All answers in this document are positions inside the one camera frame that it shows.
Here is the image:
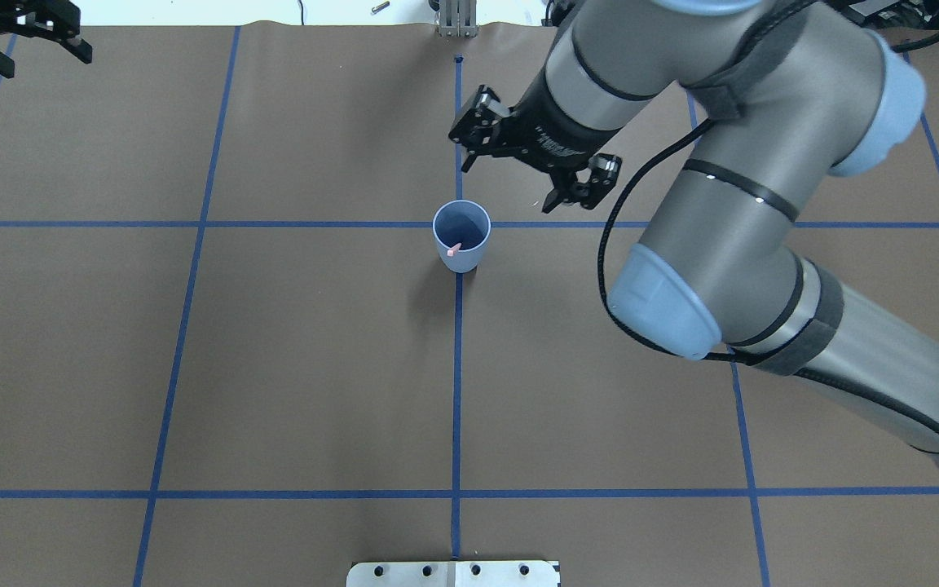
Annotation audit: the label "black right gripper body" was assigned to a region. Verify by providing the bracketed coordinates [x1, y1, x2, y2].
[448, 83, 622, 189]

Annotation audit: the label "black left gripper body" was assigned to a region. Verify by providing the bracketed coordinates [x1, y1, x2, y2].
[0, 1, 82, 44]

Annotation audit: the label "aluminium frame post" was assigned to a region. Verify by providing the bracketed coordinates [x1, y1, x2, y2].
[428, 0, 479, 38]

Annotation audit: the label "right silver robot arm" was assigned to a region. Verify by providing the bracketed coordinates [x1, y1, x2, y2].
[448, 1, 939, 469]

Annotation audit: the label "light blue plastic cup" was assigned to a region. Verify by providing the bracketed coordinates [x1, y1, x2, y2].
[431, 200, 492, 274]

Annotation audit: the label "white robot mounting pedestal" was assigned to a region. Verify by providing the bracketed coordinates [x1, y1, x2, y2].
[346, 560, 562, 586]

